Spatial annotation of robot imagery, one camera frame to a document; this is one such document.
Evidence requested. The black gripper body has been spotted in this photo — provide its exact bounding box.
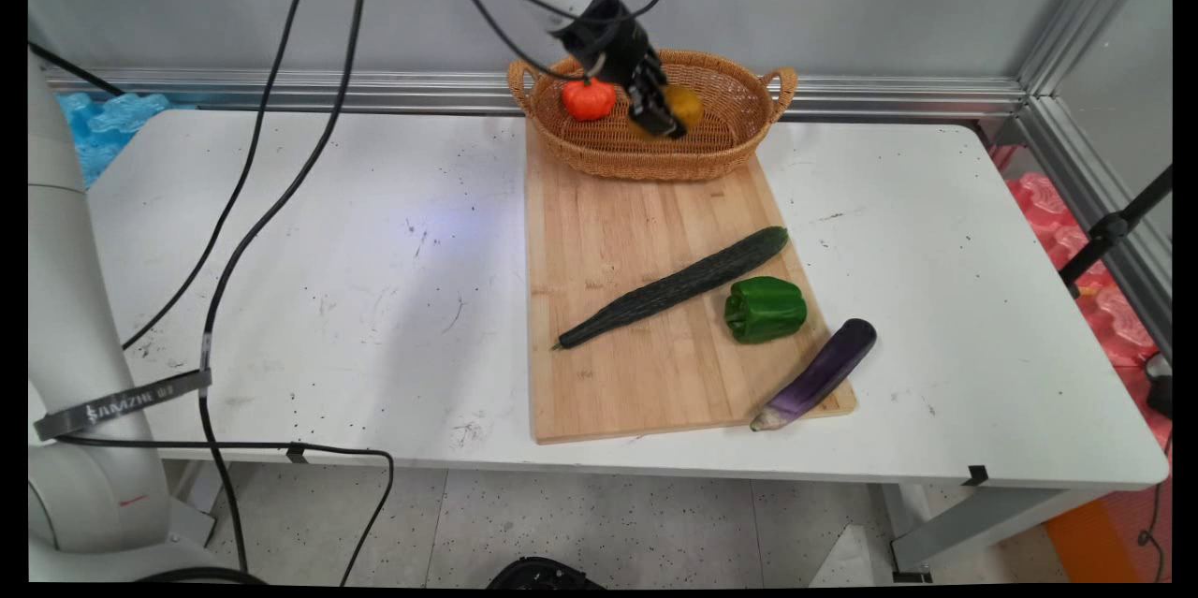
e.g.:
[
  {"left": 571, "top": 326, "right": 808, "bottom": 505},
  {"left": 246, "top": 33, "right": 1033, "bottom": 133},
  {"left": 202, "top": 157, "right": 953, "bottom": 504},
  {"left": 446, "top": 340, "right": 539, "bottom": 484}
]
[{"left": 552, "top": 0, "right": 658, "bottom": 87}]

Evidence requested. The yellow brown toy potato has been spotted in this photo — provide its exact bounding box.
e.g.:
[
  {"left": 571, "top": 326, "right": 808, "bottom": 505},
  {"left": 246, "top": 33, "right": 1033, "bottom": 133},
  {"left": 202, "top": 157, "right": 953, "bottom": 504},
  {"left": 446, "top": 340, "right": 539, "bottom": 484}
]
[{"left": 629, "top": 82, "right": 706, "bottom": 139}]

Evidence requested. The orange toy pumpkin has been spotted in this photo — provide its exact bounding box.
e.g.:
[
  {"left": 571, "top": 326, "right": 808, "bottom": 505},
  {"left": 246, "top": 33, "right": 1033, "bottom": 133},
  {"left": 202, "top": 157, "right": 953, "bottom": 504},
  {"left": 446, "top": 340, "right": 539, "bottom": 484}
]
[{"left": 561, "top": 77, "right": 618, "bottom": 123}]

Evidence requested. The woven wicker basket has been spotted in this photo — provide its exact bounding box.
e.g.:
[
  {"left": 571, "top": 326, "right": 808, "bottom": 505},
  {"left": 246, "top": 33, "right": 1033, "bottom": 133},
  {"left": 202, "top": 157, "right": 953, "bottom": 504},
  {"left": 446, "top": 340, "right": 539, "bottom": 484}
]
[{"left": 506, "top": 49, "right": 798, "bottom": 183}]

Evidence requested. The dark green toy cucumber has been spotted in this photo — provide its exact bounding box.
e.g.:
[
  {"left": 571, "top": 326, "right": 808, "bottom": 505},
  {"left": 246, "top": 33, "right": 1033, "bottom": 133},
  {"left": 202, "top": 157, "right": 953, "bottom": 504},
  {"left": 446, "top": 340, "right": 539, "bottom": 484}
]
[{"left": 552, "top": 226, "right": 790, "bottom": 352}]

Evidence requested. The green toy bell pepper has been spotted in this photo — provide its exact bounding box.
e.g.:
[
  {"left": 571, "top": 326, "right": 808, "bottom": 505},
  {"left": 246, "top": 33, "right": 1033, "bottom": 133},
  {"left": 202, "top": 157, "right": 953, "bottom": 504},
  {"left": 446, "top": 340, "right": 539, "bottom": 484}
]
[{"left": 723, "top": 276, "right": 809, "bottom": 344}]

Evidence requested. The wooden cutting board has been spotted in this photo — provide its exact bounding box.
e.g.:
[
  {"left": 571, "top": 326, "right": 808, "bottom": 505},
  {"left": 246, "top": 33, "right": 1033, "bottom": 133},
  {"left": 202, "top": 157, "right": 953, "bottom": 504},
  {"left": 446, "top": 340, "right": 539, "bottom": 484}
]
[{"left": 524, "top": 119, "right": 858, "bottom": 445}]

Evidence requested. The purple toy eggplant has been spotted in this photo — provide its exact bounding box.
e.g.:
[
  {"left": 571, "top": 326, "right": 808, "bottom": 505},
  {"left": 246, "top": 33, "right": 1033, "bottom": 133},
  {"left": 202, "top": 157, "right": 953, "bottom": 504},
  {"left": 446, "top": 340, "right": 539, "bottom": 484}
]
[{"left": 750, "top": 318, "right": 878, "bottom": 432}]

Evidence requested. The black round object on floor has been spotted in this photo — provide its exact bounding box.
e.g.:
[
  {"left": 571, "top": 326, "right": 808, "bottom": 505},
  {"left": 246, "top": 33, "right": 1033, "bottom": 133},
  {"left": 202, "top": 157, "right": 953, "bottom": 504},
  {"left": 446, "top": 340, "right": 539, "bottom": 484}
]
[{"left": 487, "top": 557, "right": 606, "bottom": 590}]

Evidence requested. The black tripod leg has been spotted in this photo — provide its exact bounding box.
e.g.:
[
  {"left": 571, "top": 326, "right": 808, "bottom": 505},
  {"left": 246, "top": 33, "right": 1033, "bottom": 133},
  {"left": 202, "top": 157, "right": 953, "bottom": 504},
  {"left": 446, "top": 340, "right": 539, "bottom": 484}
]
[{"left": 1058, "top": 165, "right": 1173, "bottom": 299}]

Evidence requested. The red foam sheet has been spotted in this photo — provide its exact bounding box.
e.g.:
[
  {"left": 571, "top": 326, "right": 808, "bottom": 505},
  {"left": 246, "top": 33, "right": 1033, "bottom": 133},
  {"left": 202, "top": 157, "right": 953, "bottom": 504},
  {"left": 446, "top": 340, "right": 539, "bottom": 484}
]
[{"left": 990, "top": 144, "right": 1173, "bottom": 451}]

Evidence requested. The blue foam sheet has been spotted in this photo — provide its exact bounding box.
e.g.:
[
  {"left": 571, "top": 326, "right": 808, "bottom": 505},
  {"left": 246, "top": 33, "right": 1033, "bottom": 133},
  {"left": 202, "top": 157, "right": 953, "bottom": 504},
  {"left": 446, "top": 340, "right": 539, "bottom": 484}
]
[{"left": 58, "top": 90, "right": 170, "bottom": 190}]

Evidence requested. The grey table leg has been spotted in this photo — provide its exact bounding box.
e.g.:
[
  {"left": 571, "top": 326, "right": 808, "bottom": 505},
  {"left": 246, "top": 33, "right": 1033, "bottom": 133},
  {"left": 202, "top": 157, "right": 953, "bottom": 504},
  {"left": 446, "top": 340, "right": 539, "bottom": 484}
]
[{"left": 880, "top": 483, "right": 1107, "bottom": 583}]

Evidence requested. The small black device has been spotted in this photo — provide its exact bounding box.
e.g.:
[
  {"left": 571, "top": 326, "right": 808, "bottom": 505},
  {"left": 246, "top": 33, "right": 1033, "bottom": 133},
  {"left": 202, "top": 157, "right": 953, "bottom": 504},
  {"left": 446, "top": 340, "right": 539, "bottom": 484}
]
[{"left": 1144, "top": 353, "right": 1173, "bottom": 420}]

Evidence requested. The orange floor panel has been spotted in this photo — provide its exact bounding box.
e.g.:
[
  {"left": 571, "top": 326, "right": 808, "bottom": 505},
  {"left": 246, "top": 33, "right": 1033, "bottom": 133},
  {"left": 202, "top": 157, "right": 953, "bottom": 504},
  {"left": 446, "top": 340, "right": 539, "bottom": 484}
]
[{"left": 1043, "top": 484, "right": 1173, "bottom": 585}]

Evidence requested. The aluminium frame rail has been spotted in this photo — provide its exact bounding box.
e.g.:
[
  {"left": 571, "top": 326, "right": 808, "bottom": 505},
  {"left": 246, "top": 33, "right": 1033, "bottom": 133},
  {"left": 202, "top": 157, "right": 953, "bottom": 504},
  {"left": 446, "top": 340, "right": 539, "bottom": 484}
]
[
  {"left": 42, "top": 65, "right": 1030, "bottom": 124},
  {"left": 1015, "top": 95, "right": 1173, "bottom": 360}
]

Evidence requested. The thick black cable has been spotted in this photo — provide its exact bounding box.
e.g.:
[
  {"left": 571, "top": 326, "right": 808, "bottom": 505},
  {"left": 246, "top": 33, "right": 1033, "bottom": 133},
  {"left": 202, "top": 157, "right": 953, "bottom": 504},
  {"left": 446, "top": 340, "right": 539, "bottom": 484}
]
[{"left": 120, "top": 0, "right": 375, "bottom": 582}]

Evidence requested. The aluminium frame post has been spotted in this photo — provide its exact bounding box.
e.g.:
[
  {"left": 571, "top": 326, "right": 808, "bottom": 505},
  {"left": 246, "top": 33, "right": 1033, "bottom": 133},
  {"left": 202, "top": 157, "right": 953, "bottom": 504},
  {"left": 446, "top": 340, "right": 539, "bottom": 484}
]
[{"left": 1015, "top": 0, "right": 1173, "bottom": 98}]

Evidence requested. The black cable along table edge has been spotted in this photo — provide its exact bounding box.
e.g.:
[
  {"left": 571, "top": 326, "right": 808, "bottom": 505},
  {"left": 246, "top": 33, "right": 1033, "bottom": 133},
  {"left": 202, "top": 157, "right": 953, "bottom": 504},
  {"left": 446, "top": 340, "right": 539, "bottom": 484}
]
[{"left": 54, "top": 434, "right": 395, "bottom": 586}]

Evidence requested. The black velcro strap with print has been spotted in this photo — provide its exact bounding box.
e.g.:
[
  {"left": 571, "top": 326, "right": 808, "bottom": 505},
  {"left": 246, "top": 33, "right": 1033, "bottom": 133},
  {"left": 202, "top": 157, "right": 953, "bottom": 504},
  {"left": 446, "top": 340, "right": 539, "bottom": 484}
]
[{"left": 34, "top": 369, "right": 213, "bottom": 443}]

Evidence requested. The thin black floor cable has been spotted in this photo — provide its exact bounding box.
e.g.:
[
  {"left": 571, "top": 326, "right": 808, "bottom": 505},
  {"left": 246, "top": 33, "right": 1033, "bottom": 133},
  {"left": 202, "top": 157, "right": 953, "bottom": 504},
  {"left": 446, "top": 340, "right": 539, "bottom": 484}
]
[{"left": 1136, "top": 430, "right": 1173, "bottom": 582}]

